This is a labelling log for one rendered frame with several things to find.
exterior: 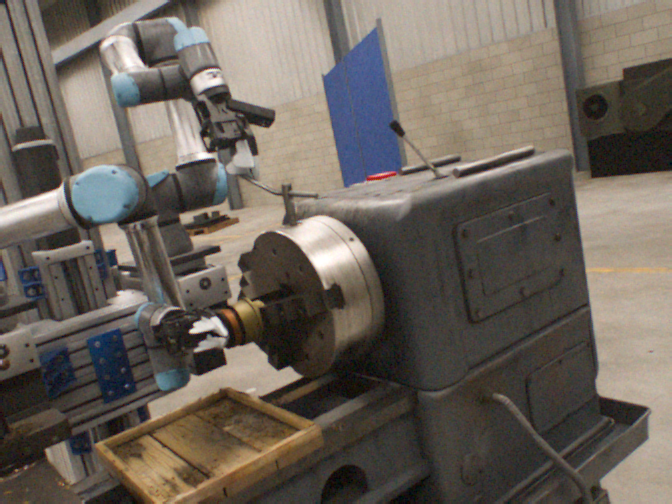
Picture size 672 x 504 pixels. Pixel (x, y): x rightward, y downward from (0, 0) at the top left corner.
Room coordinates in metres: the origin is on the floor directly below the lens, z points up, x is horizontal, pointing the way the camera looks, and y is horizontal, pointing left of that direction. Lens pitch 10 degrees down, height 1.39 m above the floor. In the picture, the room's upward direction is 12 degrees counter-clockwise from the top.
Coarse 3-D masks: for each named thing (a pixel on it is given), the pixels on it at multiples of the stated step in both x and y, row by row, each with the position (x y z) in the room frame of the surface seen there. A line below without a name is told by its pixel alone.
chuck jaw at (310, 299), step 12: (336, 288) 1.15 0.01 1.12; (288, 300) 1.16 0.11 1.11; (300, 300) 1.13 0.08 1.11; (312, 300) 1.13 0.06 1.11; (324, 300) 1.14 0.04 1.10; (336, 300) 1.14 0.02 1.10; (264, 312) 1.17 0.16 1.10; (276, 312) 1.17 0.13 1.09; (288, 312) 1.15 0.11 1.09; (300, 312) 1.14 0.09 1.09; (312, 312) 1.12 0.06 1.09; (264, 324) 1.18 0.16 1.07
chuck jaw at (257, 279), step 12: (252, 252) 1.30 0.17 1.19; (240, 264) 1.30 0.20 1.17; (252, 264) 1.28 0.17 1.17; (264, 264) 1.29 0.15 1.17; (252, 276) 1.26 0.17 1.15; (264, 276) 1.26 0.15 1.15; (252, 288) 1.23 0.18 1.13; (264, 288) 1.24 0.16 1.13; (276, 288) 1.25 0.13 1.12; (288, 288) 1.29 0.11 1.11; (252, 300) 1.22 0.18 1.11; (264, 300) 1.26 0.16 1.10
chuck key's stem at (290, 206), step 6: (282, 186) 1.25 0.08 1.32; (288, 186) 1.25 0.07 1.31; (282, 192) 1.26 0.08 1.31; (288, 198) 1.25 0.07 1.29; (288, 204) 1.25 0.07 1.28; (294, 204) 1.26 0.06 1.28; (288, 210) 1.25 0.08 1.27; (294, 210) 1.26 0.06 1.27; (288, 216) 1.26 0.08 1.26; (294, 216) 1.26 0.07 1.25; (294, 222) 1.26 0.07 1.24
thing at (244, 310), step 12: (240, 300) 1.20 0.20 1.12; (216, 312) 1.17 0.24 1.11; (228, 312) 1.16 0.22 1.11; (240, 312) 1.16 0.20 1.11; (252, 312) 1.17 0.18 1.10; (228, 324) 1.14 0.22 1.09; (240, 324) 1.15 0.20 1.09; (252, 324) 1.16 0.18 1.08; (240, 336) 1.15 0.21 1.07; (252, 336) 1.16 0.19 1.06; (228, 348) 1.16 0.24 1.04
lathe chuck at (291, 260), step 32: (288, 224) 1.29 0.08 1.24; (320, 224) 1.26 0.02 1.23; (288, 256) 1.22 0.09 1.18; (320, 256) 1.17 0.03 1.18; (352, 256) 1.19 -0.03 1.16; (320, 288) 1.14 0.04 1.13; (352, 288) 1.16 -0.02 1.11; (320, 320) 1.16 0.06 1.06; (352, 320) 1.15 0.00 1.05; (320, 352) 1.18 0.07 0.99; (352, 352) 1.19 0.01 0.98
